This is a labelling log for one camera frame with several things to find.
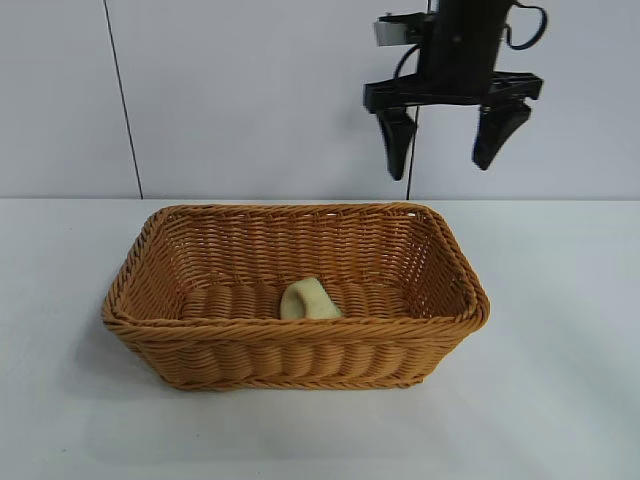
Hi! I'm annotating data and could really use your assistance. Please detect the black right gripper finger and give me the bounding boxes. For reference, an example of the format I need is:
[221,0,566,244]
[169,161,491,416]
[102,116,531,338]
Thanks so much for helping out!
[377,107,417,182]

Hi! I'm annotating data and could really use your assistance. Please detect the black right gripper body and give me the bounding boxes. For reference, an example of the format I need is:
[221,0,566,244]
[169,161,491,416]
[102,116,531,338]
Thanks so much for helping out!
[363,0,545,114]

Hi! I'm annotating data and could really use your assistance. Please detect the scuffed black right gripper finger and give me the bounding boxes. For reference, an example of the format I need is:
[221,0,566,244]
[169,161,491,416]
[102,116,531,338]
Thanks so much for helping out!
[472,101,533,171]

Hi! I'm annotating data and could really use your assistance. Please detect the pale yellow egg yolk pastry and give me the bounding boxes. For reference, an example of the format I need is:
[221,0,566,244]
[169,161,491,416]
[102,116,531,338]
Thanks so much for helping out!
[279,277,345,320]

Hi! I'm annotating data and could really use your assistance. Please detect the tan woven wicker basket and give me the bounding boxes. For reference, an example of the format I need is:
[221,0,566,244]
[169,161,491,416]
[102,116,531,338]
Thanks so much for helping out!
[101,201,492,396]

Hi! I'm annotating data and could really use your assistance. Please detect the thin black camera cable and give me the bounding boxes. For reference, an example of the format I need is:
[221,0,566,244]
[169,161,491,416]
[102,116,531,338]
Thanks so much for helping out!
[393,44,426,81]

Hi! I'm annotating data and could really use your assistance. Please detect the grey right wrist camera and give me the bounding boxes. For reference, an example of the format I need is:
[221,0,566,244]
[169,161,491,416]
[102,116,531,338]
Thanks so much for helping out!
[373,13,431,47]

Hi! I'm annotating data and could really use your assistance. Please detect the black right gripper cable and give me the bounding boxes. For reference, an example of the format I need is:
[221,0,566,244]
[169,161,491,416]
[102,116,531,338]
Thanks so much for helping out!
[501,3,550,51]

